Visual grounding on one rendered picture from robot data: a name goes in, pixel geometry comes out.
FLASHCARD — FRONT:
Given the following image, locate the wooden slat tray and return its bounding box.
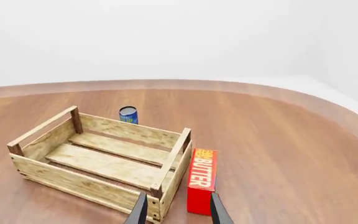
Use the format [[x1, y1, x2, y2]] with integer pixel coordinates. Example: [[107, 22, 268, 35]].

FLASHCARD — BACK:
[[6, 105, 194, 223]]

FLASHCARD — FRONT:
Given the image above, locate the blue tin can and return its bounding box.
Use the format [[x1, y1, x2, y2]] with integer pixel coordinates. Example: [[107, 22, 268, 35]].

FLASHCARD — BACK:
[[119, 106, 139, 125]]

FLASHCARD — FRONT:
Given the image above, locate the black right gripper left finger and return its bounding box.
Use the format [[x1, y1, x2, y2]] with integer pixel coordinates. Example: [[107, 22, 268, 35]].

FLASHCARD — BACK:
[[122, 192, 149, 224]]

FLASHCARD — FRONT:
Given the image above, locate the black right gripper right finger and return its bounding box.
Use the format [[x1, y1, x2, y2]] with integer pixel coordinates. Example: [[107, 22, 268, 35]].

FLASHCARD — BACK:
[[210, 191, 236, 224]]

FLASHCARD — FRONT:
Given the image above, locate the red butter box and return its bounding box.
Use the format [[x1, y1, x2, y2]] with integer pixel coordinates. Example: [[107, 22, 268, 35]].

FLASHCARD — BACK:
[[186, 147, 218, 217]]

